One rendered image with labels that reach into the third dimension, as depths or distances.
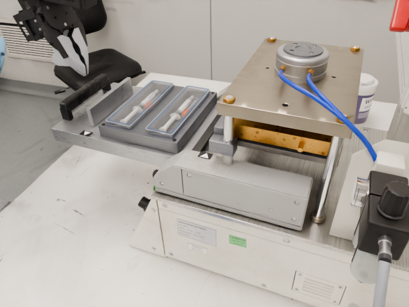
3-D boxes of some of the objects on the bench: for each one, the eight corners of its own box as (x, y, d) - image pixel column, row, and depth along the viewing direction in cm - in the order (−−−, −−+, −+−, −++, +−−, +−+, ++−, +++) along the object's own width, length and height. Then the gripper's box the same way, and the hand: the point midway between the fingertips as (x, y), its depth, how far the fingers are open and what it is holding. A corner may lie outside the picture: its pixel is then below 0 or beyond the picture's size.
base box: (403, 203, 82) (431, 142, 71) (413, 365, 54) (459, 307, 44) (193, 154, 98) (190, 100, 88) (119, 260, 71) (102, 199, 61)
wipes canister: (366, 116, 112) (378, 72, 103) (366, 130, 106) (380, 84, 97) (337, 111, 115) (347, 68, 106) (336, 125, 108) (347, 80, 99)
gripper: (25, -27, 70) (78, 72, 80) (-13, -17, 63) (51, 89, 73) (53, -42, 66) (106, 64, 75) (16, -34, 59) (79, 82, 69)
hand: (85, 69), depth 72 cm, fingers closed
